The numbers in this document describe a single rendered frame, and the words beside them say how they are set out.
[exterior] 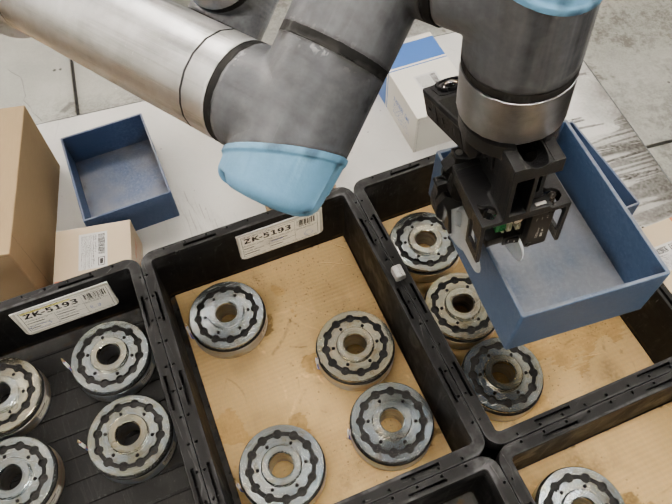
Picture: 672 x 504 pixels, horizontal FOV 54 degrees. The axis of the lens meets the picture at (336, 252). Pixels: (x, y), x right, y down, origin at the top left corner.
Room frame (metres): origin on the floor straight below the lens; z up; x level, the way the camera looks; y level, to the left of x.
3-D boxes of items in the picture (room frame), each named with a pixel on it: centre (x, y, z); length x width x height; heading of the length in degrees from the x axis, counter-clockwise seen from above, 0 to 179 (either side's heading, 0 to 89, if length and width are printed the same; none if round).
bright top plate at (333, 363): (0.36, -0.02, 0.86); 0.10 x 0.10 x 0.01
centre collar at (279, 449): (0.21, 0.07, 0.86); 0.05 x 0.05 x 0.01
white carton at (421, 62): (0.93, -0.18, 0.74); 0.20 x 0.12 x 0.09; 19
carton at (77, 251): (0.55, 0.38, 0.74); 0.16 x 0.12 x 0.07; 9
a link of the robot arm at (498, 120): (0.33, -0.13, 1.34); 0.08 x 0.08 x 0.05
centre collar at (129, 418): (0.25, 0.26, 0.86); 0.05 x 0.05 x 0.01
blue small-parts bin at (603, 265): (0.37, -0.20, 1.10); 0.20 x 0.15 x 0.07; 16
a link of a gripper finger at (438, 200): (0.34, -0.11, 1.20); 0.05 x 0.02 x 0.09; 103
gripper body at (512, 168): (0.32, -0.13, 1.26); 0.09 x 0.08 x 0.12; 13
